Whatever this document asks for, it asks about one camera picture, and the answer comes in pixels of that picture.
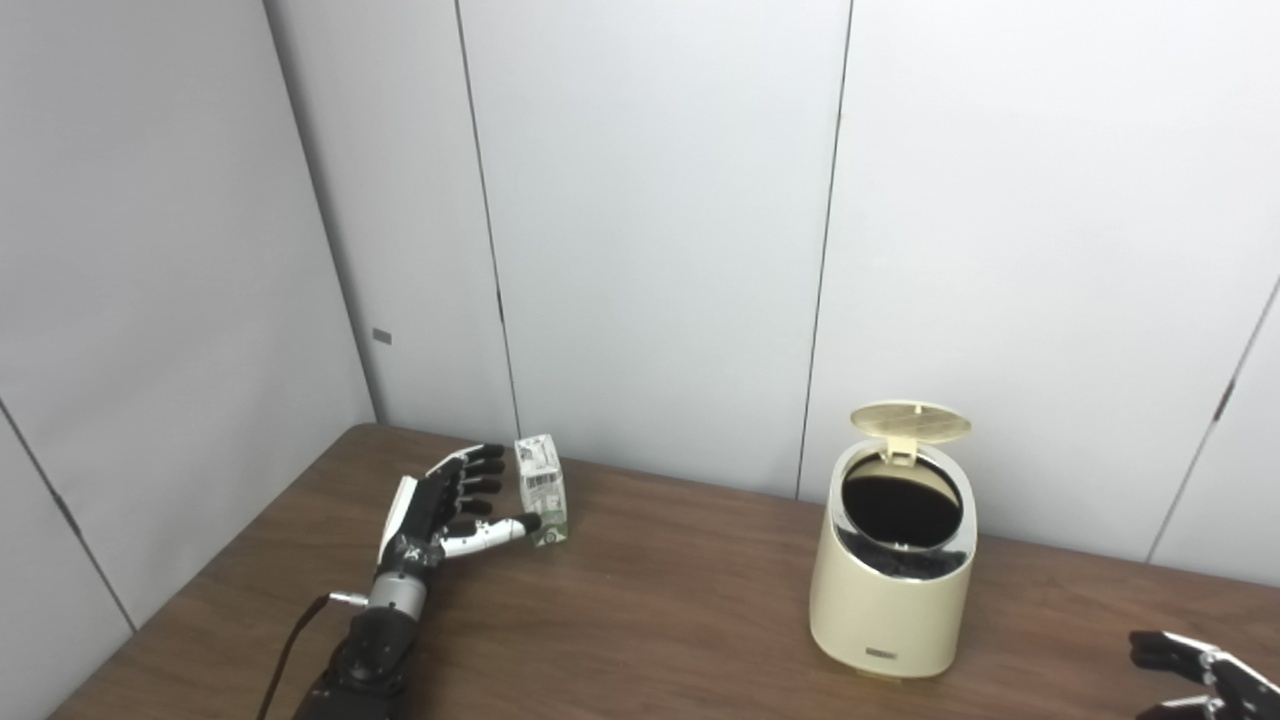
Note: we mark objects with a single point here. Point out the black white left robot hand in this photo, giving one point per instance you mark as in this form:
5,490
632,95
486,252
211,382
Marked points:
415,520

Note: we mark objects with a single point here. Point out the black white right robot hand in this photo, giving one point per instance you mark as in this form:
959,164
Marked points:
1235,690

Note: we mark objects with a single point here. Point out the white green milk carton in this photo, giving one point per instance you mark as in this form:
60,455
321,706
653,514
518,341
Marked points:
542,485

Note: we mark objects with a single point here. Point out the round cream bin lid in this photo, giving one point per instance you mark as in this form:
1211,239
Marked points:
910,420

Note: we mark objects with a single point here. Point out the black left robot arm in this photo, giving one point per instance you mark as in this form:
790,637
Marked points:
375,650

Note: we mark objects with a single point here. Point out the cream-colored bin body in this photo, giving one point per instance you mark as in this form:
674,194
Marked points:
885,610

